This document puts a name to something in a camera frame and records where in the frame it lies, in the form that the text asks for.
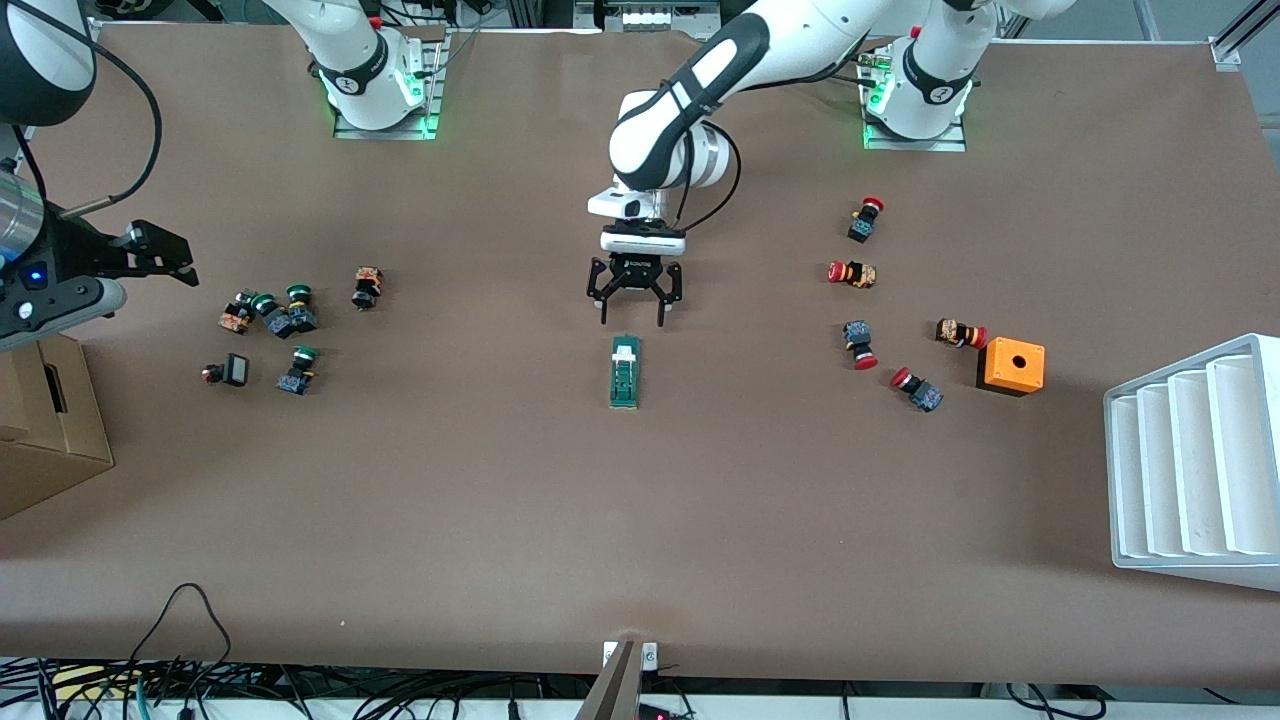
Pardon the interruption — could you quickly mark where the green load switch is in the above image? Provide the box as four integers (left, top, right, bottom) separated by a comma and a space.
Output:
609, 335, 643, 411

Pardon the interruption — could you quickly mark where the green pushbutton blue block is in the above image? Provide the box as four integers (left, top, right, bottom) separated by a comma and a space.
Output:
276, 345, 321, 397
250, 292, 294, 340

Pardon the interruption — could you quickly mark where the brown cardboard box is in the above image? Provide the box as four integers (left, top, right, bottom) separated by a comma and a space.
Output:
0, 335, 115, 521

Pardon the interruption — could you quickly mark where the red emergency button blue block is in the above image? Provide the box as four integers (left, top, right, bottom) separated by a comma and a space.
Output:
842, 320, 880, 372
889, 366, 945, 414

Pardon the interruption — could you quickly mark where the red emergency button black block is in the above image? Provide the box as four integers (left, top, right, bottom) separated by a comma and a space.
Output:
847, 196, 886, 244

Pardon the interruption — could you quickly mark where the white power strip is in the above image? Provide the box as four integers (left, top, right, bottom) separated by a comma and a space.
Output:
620, 5, 716, 30

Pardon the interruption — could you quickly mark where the white slotted tray rack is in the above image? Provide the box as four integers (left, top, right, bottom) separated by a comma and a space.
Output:
1103, 333, 1280, 593

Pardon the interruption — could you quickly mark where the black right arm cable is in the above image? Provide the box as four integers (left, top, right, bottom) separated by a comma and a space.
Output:
10, 25, 164, 213

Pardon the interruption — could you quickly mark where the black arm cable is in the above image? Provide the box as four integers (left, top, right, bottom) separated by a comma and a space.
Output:
668, 122, 743, 237
10, 25, 164, 213

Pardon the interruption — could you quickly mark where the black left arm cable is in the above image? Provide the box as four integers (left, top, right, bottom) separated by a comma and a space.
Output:
668, 122, 743, 237

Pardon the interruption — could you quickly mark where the aluminium arm base plate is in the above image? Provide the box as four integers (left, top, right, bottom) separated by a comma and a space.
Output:
860, 40, 969, 153
333, 28, 448, 141

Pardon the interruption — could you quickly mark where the orange button enclosure box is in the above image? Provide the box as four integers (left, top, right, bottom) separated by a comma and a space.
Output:
975, 337, 1047, 398

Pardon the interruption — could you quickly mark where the black looped cable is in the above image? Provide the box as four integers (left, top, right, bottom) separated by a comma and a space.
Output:
128, 583, 234, 693

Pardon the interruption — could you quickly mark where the grey camera mounting bar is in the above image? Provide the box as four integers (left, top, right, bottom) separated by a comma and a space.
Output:
574, 640, 647, 720

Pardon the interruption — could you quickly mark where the black cable bundle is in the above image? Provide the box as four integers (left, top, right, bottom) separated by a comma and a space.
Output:
0, 655, 601, 720

